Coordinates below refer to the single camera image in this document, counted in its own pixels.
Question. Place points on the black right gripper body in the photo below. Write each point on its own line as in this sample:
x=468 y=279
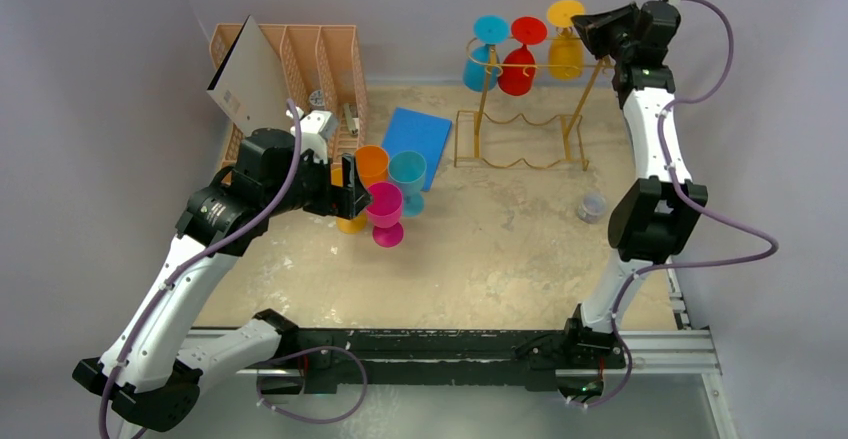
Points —
x=614 y=27

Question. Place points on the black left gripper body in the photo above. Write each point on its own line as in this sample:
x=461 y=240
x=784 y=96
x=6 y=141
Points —
x=312 y=189

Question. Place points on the yellow front wine glass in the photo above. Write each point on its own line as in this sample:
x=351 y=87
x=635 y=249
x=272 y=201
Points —
x=347 y=226

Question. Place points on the yellow wine glass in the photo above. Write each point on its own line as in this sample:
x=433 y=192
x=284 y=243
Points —
x=565 y=53
x=347 y=226

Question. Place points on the magenta wine glass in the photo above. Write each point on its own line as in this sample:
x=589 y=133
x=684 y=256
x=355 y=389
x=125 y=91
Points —
x=384 y=213

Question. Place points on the orange wine glass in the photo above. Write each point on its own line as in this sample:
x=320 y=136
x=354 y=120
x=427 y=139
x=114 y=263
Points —
x=372 y=163

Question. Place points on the light blue front wine glass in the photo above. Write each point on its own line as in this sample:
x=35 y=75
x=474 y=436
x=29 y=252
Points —
x=407 y=170

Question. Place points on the light blue wine glass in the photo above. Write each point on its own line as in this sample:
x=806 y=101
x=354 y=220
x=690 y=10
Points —
x=479 y=73
x=407 y=170

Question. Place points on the red wine glass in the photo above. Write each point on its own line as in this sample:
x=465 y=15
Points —
x=519 y=67

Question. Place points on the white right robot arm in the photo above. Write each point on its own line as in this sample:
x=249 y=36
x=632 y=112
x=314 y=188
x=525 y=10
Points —
x=652 y=221

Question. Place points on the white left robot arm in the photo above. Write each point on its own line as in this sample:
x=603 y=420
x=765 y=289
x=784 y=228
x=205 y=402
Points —
x=148 y=377

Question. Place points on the gold metal wine glass rack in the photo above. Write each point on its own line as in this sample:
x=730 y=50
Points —
x=541 y=130

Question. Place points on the blue notebook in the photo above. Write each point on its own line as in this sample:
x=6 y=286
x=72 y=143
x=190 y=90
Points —
x=410 y=130

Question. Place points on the small jar in organizer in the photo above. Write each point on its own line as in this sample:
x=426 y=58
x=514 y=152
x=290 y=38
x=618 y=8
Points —
x=316 y=99

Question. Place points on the grey board in organizer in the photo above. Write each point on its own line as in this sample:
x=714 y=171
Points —
x=249 y=83

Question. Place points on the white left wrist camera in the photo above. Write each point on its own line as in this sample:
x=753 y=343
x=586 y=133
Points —
x=317 y=133

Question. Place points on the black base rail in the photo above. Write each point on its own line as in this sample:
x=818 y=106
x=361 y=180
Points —
x=536 y=360

